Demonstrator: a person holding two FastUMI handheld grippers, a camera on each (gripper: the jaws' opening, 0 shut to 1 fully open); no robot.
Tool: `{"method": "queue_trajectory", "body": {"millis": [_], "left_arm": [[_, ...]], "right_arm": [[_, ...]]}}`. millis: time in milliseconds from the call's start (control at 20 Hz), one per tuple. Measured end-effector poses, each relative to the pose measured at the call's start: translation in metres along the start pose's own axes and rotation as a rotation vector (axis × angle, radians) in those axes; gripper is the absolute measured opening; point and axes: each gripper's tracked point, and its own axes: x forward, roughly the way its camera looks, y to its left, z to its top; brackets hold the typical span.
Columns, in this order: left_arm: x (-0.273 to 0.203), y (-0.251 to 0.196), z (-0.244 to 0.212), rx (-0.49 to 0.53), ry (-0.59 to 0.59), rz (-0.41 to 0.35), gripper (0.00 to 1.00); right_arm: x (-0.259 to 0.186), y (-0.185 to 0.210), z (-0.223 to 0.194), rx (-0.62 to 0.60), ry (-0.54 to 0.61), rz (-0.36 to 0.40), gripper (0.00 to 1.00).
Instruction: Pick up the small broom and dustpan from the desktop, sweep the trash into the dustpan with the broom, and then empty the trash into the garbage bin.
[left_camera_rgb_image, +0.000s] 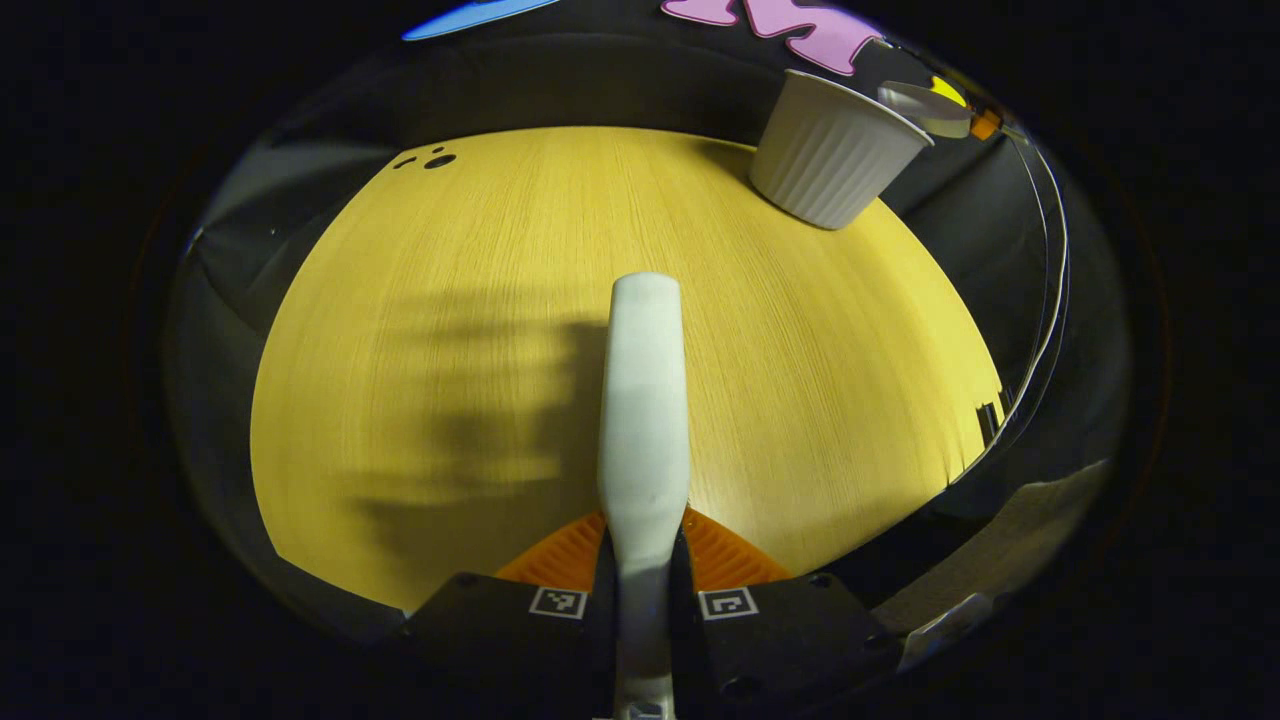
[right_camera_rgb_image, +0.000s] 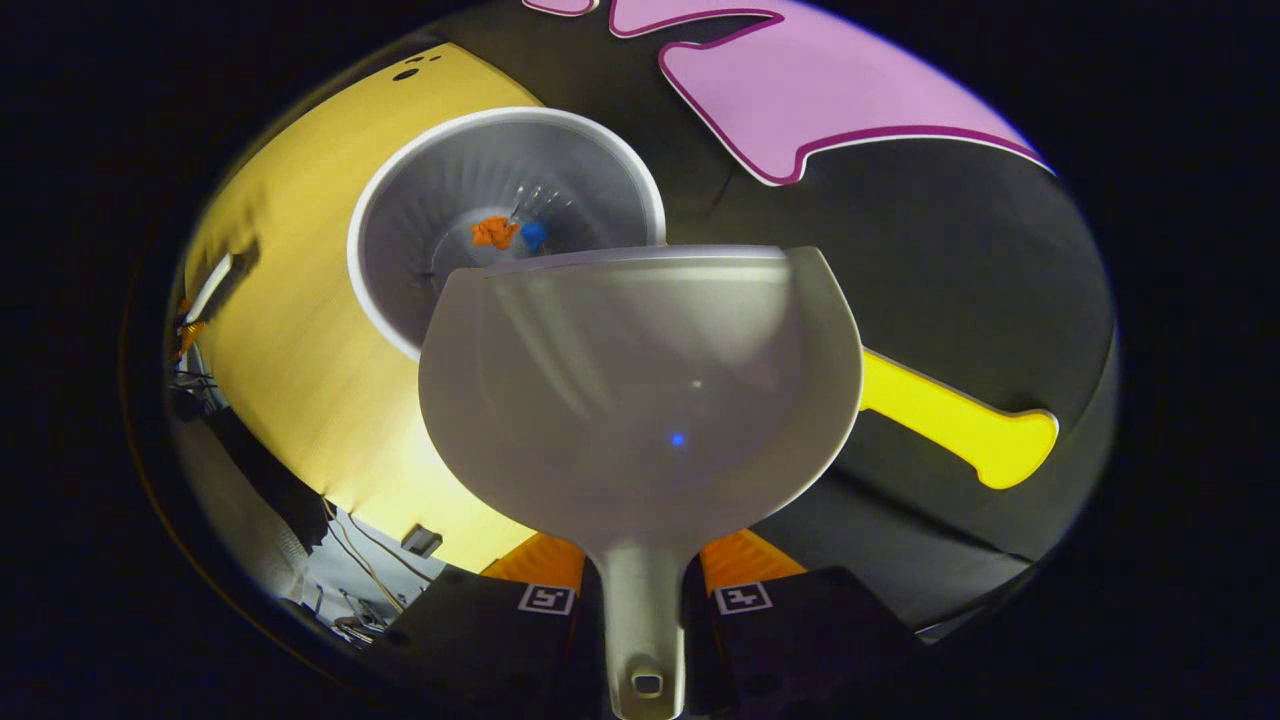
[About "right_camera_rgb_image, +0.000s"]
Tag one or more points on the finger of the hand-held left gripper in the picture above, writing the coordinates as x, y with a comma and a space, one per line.
191, 335

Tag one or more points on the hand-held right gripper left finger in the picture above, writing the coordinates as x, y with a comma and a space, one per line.
490, 640

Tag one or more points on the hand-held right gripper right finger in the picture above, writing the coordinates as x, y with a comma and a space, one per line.
800, 640

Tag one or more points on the small white broom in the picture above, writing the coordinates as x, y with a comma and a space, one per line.
210, 288

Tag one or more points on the grey dustpan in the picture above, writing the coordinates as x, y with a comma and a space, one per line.
640, 400

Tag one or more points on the white ribbed garbage bin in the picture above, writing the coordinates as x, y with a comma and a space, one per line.
450, 200

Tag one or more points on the orange paper trash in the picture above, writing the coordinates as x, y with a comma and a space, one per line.
493, 232

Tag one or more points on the blue paper trash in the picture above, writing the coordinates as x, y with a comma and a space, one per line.
534, 236

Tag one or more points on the small grey box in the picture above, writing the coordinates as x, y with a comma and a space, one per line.
421, 541

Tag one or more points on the grey-brown cloth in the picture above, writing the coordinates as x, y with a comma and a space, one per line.
230, 510

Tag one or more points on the black backdrop cloth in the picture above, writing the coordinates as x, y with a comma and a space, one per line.
950, 250

